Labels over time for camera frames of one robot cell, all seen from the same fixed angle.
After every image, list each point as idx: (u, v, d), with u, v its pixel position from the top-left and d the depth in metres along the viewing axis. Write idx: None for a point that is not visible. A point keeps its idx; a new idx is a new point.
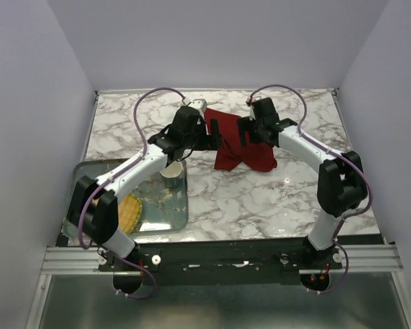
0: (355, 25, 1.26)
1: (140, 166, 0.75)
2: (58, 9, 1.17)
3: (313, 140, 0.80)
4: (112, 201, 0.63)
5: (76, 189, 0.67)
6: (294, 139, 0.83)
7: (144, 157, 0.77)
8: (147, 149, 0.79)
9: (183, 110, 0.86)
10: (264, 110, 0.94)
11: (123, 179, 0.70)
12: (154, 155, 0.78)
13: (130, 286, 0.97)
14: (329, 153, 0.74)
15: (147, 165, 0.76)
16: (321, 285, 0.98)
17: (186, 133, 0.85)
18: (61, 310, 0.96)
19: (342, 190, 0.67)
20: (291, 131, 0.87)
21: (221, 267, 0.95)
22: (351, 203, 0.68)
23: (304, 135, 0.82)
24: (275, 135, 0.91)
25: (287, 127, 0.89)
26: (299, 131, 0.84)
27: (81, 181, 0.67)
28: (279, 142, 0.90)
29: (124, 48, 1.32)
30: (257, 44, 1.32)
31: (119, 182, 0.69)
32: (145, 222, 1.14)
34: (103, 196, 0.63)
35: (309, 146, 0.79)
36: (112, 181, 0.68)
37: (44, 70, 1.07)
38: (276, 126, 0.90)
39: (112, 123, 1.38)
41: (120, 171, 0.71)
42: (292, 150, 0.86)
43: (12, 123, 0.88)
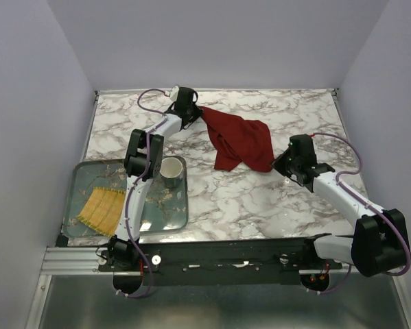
0: (355, 26, 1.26)
1: (167, 126, 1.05)
2: (58, 8, 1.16)
3: (350, 190, 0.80)
4: (162, 140, 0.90)
5: (131, 139, 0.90)
6: (331, 187, 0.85)
7: (168, 118, 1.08)
8: (167, 115, 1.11)
9: (181, 89, 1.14)
10: (302, 149, 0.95)
11: (161, 131, 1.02)
12: (173, 118, 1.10)
13: (130, 285, 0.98)
14: (368, 207, 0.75)
15: (173, 123, 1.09)
16: (321, 284, 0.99)
17: (189, 104, 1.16)
18: (61, 310, 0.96)
19: (379, 252, 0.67)
20: (329, 177, 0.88)
21: (221, 266, 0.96)
22: (390, 266, 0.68)
23: (341, 184, 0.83)
24: (309, 179, 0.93)
25: (324, 172, 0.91)
26: (337, 179, 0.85)
27: (134, 133, 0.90)
28: (313, 186, 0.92)
29: (124, 48, 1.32)
30: (257, 44, 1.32)
31: (159, 132, 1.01)
32: (145, 222, 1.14)
34: (156, 137, 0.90)
35: (345, 195, 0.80)
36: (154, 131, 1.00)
37: (44, 71, 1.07)
38: (312, 170, 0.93)
39: (112, 123, 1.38)
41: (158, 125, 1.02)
42: (327, 195, 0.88)
43: (11, 125, 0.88)
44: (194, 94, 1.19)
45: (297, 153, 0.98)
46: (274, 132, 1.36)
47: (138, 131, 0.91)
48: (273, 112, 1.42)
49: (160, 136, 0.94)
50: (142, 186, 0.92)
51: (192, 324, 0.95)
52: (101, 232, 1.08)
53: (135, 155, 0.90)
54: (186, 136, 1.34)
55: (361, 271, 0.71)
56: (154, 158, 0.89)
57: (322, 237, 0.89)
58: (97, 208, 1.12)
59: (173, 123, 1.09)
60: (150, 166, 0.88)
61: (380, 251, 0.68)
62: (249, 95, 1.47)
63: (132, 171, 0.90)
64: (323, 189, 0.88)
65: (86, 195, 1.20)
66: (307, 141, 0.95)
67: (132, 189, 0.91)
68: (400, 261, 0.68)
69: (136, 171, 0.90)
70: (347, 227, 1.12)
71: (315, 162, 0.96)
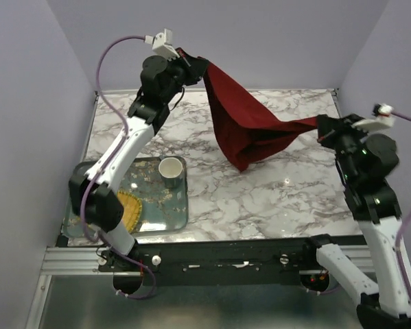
0: (355, 25, 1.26)
1: (125, 149, 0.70)
2: (59, 8, 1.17)
3: (403, 270, 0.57)
4: (108, 194, 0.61)
5: (71, 188, 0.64)
6: (384, 251, 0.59)
7: (127, 134, 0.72)
8: (127, 123, 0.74)
9: (145, 70, 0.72)
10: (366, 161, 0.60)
11: (113, 167, 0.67)
12: (138, 130, 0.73)
13: (130, 285, 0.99)
14: None
15: (134, 142, 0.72)
16: (321, 284, 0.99)
17: (163, 92, 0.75)
18: (61, 310, 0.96)
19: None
20: (390, 227, 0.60)
21: (221, 267, 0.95)
22: None
23: (398, 254, 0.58)
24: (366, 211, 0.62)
25: (385, 214, 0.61)
26: (398, 243, 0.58)
27: (71, 179, 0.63)
28: (363, 220, 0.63)
29: (124, 48, 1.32)
30: (257, 44, 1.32)
31: (110, 171, 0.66)
32: (145, 222, 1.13)
34: (100, 189, 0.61)
35: (395, 277, 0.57)
36: (103, 171, 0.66)
37: (45, 70, 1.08)
38: (373, 199, 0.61)
39: (112, 123, 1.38)
41: (110, 157, 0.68)
42: (370, 242, 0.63)
43: (12, 123, 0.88)
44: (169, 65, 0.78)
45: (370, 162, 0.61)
46: None
47: (78, 176, 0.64)
48: (273, 112, 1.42)
49: (110, 183, 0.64)
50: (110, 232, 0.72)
51: (192, 324, 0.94)
52: None
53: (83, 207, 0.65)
54: (186, 136, 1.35)
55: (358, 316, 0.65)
56: (103, 217, 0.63)
57: (333, 257, 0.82)
58: None
59: (136, 142, 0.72)
60: (101, 223, 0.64)
61: None
62: None
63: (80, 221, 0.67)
64: (372, 236, 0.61)
65: None
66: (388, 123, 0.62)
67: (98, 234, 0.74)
68: None
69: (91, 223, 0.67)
70: (347, 227, 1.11)
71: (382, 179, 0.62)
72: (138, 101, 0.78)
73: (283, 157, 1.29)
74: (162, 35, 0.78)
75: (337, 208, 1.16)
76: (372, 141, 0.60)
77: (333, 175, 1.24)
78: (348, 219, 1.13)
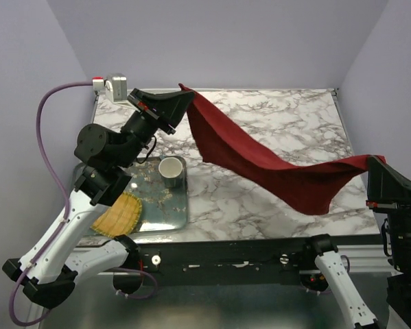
0: (355, 25, 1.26)
1: (62, 237, 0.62)
2: (59, 7, 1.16)
3: None
4: (33, 294, 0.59)
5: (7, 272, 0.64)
6: None
7: (68, 218, 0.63)
8: (70, 203, 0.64)
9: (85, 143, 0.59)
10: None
11: (47, 259, 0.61)
12: (77, 214, 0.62)
13: (130, 285, 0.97)
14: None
15: (73, 229, 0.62)
16: (320, 284, 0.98)
17: (112, 162, 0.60)
18: (60, 310, 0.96)
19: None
20: None
21: (221, 267, 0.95)
22: None
23: None
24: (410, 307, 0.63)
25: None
26: None
27: (6, 266, 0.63)
28: None
29: (123, 47, 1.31)
30: (258, 44, 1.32)
31: (41, 264, 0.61)
32: (145, 222, 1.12)
34: (28, 287, 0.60)
35: None
36: (34, 264, 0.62)
37: (44, 70, 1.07)
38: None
39: (112, 123, 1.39)
41: (43, 247, 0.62)
42: None
43: (12, 123, 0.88)
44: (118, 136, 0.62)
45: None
46: (274, 132, 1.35)
47: (14, 263, 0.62)
48: (273, 112, 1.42)
49: (39, 279, 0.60)
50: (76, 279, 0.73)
51: (192, 324, 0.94)
52: (101, 232, 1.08)
53: None
54: (186, 136, 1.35)
55: None
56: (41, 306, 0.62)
57: (334, 271, 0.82)
58: None
59: (76, 227, 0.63)
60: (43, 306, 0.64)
61: None
62: (249, 95, 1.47)
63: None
64: None
65: None
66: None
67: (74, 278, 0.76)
68: None
69: None
70: (347, 228, 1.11)
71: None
72: (86, 171, 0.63)
73: (283, 157, 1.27)
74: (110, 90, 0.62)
75: (336, 208, 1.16)
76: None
77: None
78: (348, 219, 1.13)
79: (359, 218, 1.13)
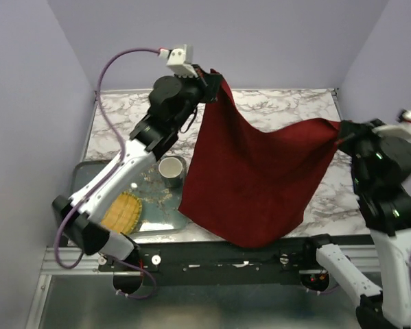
0: (355, 25, 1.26)
1: (116, 177, 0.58)
2: (59, 8, 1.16)
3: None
4: (85, 227, 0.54)
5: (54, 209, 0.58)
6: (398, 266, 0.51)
7: (123, 160, 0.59)
8: (125, 147, 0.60)
9: (155, 91, 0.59)
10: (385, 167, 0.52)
11: (99, 195, 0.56)
12: (134, 156, 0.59)
13: (130, 285, 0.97)
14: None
15: (128, 170, 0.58)
16: (320, 284, 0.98)
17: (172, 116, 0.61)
18: (61, 310, 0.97)
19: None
20: (407, 238, 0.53)
21: (221, 266, 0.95)
22: None
23: None
24: (380, 221, 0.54)
25: (404, 236, 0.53)
26: None
27: (56, 202, 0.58)
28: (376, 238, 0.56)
29: (123, 47, 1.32)
30: (257, 44, 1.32)
31: (94, 200, 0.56)
32: (145, 222, 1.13)
34: (79, 220, 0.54)
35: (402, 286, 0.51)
36: (87, 199, 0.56)
37: (44, 70, 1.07)
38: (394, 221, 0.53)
39: (112, 123, 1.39)
41: (97, 184, 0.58)
42: (382, 262, 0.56)
43: (12, 123, 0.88)
44: (187, 88, 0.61)
45: (387, 173, 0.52)
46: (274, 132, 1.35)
47: (64, 199, 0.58)
48: (273, 112, 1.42)
49: (90, 214, 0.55)
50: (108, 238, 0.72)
51: (192, 324, 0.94)
52: None
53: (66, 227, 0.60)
54: (186, 136, 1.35)
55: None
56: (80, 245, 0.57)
57: (334, 258, 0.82)
58: None
59: (131, 168, 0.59)
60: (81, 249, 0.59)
61: None
62: (249, 95, 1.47)
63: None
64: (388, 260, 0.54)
65: None
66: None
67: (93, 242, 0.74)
68: None
69: None
70: (347, 227, 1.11)
71: (399, 187, 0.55)
72: (143, 121, 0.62)
73: None
74: (182, 51, 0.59)
75: (336, 208, 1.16)
76: (386, 143, 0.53)
77: (332, 175, 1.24)
78: (348, 218, 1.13)
79: (359, 218, 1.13)
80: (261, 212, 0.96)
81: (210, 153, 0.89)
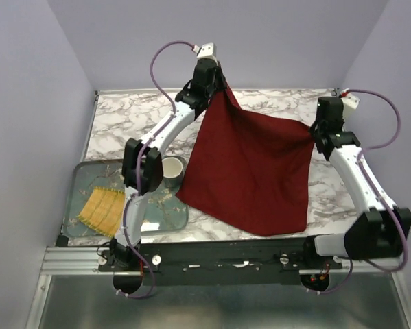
0: (355, 25, 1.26)
1: (172, 124, 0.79)
2: (59, 9, 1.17)
3: (368, 177, 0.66)
4: (158, 157, 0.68)
5: (125, 151, 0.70)
6: (349, 164, 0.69)
7: (175, 114, 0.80)
8: (175, 105, 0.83)
9: (199, 66, 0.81)
10: (329, 110, 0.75)
11: (162, 138, 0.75)
12: (183, 112, 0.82)
13: (130, 285, 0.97)
14: (380, 200, 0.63)
15: (179, 121, 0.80)
16: (321, 285, 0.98)
17: (208, 87, 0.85)
18: (60, 310, 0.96)
19: (374, 243, 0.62)
20: (351, 150, 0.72)
21: (221, 266, 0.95)
22: (381, 253, 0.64)
23: (361, 164, 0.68)
24: (330, 145, 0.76)
25: (348, 147, 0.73)
26: (359, 157, 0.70)
27: (129, 142, 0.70)
28: (331, 158, 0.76)
29: (123, 48, 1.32)
30: (257, 44, 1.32)
31: (159, 140, 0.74)
32: (145, 222, 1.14)
34: (152, 152, 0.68)
35: (359, 180, 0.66)
36: (154, 139, 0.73)
37: (44, 70, 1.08)
38: (336, 138, 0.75)
39: (112, 123, 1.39)
41: (159, 129, 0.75)
42: (341, 173, 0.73)
43: (12, 124, 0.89)
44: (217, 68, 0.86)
45: (328, 116, 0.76)
46: None
47: (134, 142, 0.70)
48: (273, 112, 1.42)
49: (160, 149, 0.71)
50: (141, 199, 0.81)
51: (192, 324, 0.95)
52: (101, 231, 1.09)
53: (132, 167, 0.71)
54: (186, 136, 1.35)
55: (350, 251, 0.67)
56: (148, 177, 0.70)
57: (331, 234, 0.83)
58: (97, 208, 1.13)
59: (181, 120, 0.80)
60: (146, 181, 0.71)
61: (375, 243, 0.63)
62: (249, 95, 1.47)
63: (129, 184, 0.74)
64: (346, 172, 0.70)
65: (86, 195, 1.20)
66: (350, 110, 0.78)
67: (127, 201, 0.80)
68: (389, 251, 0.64)
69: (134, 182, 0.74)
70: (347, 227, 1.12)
71: (342, 127, 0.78)
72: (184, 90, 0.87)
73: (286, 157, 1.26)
74: (210, 46, 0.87)
75: (336, 208, 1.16)
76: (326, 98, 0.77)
77: (333, 175, 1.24)
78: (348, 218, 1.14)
79: None
80: (252, 206, 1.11)
81: (215, 147, 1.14)
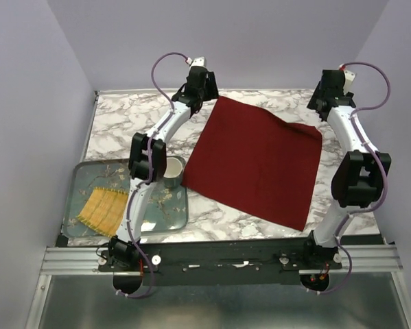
0: (355, 25, 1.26)
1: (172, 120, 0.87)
2: (59, 9, 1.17)
3: (357, 129, 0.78)
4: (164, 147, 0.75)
5: (132, 144, 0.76)
6: (343, 120, 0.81)
7: (173, 111, 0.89)
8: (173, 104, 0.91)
9: (193, 68, 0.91)
10: (331, 77, 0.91)
11: (165, 131, 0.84)
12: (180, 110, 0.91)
13: (130, 285, 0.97)
14: (363, 146, 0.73)
15: (178, 118, 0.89)
16: (320, 285, 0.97)
17: (202, 88, 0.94)
18: (60, 310, 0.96)
19: (354, 182, 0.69)
20: (346, 110, 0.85)
21: (221, 266, 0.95)
22: (363, 198, 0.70)
23: (353, 120, 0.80)
24: (328, 107, 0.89)
25: (344, 105, 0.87)
26: (352, 114, 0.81)
27: (135, 137, 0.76)
28: (330, 117, 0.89)
29: (123, 48, 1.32)
30: (257, 45, 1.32)
31: (162, 133, 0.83)
32: (145, 222, 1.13)
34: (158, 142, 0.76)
35: (350, 131, 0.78)
36: (158, 133, 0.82)
37: (44, 70, 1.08)
38: (334, 99, 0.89)
39: (112, 123, 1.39)
41: (161, 124, 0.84)
42: (337, 131, 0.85)
43: (12, 124, 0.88)
44: (206, 75, 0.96)
45: (329, 81, 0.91)
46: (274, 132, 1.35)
47: (141, 135, 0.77)
48: (273, 112, 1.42)
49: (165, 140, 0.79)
50: (145, 190, 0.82)
51: (192, 324, 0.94)
52: (101, 232, 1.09)
53: (138, 159, 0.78)
54: (186, 136, 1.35)
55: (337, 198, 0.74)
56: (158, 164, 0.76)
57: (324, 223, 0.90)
58: (97, 208, 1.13)
59: (180, 117, 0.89)
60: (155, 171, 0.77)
61: (357, 182, 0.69)
62: (249, 96, 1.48)
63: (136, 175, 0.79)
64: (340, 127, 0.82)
65: (86, 195, 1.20)
66: (348, 83, 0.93)
67: (134, 192, 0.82)
68: (372, 197, 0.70)
69: (141, 175, 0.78)
70: (347, 228, 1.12)
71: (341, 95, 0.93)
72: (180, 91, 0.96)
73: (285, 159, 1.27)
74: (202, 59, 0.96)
75: None
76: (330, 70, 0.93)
77: (333, 176, 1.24)
78: None
79: (358, 218, 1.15)
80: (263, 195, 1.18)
81: (225, 144, 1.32)
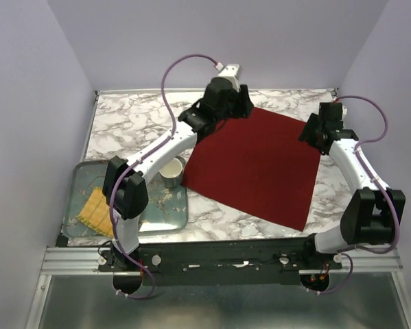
0: (355, 25, 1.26)
1: (167, 147, 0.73)
2: (59, 9, 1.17)
3: (365, 164, 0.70)
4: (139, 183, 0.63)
5: (108, 167, 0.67)
6: (346, 153, 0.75)
7: (173, 136, 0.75)
8: (176, 127, 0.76)
9: (212, 84, 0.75)
10: (329, 111, 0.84)
11: (151, 160, 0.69)
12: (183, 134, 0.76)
13: (130, 285, 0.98)
14: (373, 182, 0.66)
15: (177, 144, 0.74)
16: (320, 285, 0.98)
17: (220, 108, 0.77)
18: (60, 310, 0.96)
19: (366, 223, 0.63)
20: (349, 143, 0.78)
21: (221, 266, 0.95)
22: (375, 240, 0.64)
23: (357, 153, 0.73)
24: (329, 140, 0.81)
25: (347, 138, 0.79)
26: (356, 147, 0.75)
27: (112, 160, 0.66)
28: (331, 150, 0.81)
29: (123, 48, 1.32)
30: (257, 45, 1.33)
31: (147, 163, 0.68)
32: (145, 222, 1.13)
34: (133, 177, 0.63)
35: (354, 164, 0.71)
36: (141, 162, 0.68)
37: (44, 70, 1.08)
38: (335, 132, 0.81)
39: (112, 123, 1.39)
41: (149, 152, 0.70)
42: (339, 164, 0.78)
43: (12, 125, 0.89)
44: (232, 92, 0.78)
45: (326, 115, 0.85)
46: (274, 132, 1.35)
47: (119, 160, 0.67)
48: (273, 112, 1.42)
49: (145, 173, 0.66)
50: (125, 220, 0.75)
51: (192, 324, 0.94)
52: (101, 232, 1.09)
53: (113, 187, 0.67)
54: None
55: (346, 237, 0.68)
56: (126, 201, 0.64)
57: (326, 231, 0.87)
58: (97, 208, 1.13)
59: (179, 144, 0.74)
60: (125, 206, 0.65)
61: (368, 223, 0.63)
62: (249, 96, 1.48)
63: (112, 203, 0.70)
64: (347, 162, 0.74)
65: (86, 195, 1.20)
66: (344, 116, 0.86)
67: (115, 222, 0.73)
68: (385, 239, 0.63)
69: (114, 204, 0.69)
70: None
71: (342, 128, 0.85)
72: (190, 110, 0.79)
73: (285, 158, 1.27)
74: (235, 68, 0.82)
75: (336, 208, 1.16)
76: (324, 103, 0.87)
77: (333, 176, 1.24)
78: None
79: None
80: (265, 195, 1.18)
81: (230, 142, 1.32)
